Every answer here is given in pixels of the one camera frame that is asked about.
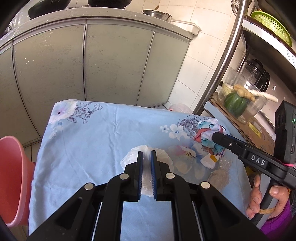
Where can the flattened cardboard sheet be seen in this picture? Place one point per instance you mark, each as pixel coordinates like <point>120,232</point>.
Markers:
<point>253,132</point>

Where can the ginger root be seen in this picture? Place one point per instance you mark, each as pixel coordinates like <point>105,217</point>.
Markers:
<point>243,92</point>

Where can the green plastic colander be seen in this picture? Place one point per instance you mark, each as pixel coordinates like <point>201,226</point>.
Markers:
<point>273,24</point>

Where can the steel bowl on counter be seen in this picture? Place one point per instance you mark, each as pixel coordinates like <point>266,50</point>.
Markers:
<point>154,13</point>

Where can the metal rack shelf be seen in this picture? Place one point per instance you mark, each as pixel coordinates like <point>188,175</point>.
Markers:
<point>278,59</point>

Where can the clear bubble wrap piece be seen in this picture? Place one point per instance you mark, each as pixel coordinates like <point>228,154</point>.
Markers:
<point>220,177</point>

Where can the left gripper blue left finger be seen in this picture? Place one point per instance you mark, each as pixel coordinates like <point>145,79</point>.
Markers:
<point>139,173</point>

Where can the grey kitchen cabinet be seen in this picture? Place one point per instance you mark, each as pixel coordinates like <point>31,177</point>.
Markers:
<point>91,54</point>

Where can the clear plastic container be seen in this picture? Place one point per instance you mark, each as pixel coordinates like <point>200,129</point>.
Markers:
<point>231,78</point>

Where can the colourful paper ball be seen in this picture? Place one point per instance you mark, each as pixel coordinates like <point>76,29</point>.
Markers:
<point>204,134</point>

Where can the purple sleeve forearm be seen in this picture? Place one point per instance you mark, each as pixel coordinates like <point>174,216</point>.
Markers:
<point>275,228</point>

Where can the black frying pan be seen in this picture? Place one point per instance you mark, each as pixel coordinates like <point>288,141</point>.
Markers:
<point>118,4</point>

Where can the green squash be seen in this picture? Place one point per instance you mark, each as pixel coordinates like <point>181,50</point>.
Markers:
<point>235,105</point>

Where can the light blue floral tablecloth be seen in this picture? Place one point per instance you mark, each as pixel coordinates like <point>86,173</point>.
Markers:
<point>88,147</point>

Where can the white plastic bag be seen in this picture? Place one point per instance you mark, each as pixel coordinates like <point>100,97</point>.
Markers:
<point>131,157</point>

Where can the black wok with spatula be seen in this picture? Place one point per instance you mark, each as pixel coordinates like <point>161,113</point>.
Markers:
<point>47,6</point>

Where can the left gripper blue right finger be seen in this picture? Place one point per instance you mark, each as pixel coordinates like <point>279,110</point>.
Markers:
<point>153,172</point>

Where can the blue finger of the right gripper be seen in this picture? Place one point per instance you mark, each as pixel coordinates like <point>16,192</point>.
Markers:
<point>229,142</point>

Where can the small steel pot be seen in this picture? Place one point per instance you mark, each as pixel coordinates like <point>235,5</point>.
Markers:
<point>167,17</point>

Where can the white leek stalk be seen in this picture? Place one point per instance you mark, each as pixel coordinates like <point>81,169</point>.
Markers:
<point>267,96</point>

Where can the pink plastic trash bucket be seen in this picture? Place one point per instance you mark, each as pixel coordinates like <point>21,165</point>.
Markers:
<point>16,178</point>

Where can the person's right hand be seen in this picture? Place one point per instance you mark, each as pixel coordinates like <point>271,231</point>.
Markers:
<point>281,193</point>

